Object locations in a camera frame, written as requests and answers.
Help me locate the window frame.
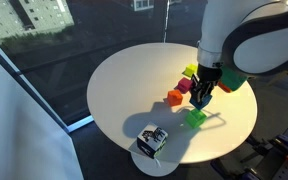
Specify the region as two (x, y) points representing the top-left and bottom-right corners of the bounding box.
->
(0, 29), (95, 134)

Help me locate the orange blue clamp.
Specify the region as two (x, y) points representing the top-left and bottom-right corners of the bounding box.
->
(210, 157), (262, 180)
(271, 133), (288, 168)

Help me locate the magenta block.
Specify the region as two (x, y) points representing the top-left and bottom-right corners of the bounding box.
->
(176, 76), (194, 95)

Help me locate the blue block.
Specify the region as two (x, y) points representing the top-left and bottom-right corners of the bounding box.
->
(188, 94), (214, 111)

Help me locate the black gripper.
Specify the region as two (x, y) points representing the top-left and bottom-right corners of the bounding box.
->
(191, 63), (223, 103)

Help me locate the zebra print soft cube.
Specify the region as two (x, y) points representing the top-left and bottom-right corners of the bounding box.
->
(136, 122), (169, 160)

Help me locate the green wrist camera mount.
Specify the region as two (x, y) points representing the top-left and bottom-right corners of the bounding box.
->
(217, 65), (249, 93)

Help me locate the white table pedestal base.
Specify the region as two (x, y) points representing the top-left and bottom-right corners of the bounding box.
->
(130, 151), (180, 178)

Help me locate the orange block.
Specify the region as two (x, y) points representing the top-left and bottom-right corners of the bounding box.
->
(166, 88), (184, 108)

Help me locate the lime yellow block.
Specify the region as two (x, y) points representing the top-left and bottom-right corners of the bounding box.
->
(182, 63), (199, 79)

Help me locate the green block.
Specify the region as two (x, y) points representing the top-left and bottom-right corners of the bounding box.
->
(184, 107), (208, 130)

